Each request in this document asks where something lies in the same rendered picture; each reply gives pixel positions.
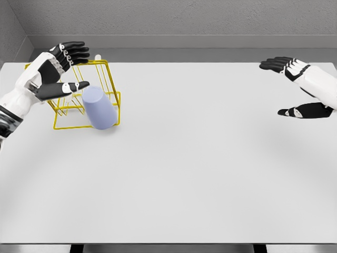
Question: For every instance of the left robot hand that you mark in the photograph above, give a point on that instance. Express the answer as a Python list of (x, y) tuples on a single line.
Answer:
[(43, 71)]

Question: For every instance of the lavender blue cup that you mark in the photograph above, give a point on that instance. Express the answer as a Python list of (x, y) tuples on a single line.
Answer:
[(99, 108)]

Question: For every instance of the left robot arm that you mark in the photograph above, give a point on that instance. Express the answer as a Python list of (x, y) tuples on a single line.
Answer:
[(13, 106)]

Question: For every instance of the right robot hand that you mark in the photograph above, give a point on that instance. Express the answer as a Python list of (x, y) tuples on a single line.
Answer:
[(310, 77)]

